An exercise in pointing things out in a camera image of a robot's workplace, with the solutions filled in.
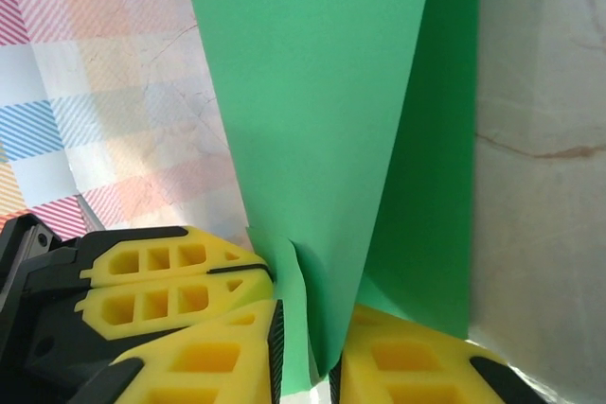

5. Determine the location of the green paper sheet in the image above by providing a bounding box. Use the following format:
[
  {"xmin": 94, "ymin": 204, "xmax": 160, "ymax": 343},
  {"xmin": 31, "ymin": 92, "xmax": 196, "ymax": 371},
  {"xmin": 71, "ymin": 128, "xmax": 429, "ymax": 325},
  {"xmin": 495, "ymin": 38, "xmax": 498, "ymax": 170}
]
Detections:
[{"xmin": 178, "ymin": 0, "xmax": 480, "ymax": 401}]

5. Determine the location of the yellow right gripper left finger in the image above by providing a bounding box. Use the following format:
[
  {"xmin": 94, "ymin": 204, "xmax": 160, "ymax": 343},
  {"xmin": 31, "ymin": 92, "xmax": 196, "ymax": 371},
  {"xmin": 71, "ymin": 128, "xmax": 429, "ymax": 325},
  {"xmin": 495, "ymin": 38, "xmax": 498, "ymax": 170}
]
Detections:
[{"xmin": 70, "ymin": 298, "xmax": 285, "ymax": 404}]

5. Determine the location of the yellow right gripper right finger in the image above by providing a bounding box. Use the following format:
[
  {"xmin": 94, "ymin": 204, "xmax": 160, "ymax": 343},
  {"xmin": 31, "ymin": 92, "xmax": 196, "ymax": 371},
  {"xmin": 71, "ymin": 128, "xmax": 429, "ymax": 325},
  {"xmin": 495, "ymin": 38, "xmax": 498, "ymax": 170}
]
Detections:
[{"xmin": 329, "ymin": 304, "xmax": 546, "ymax": 404}]

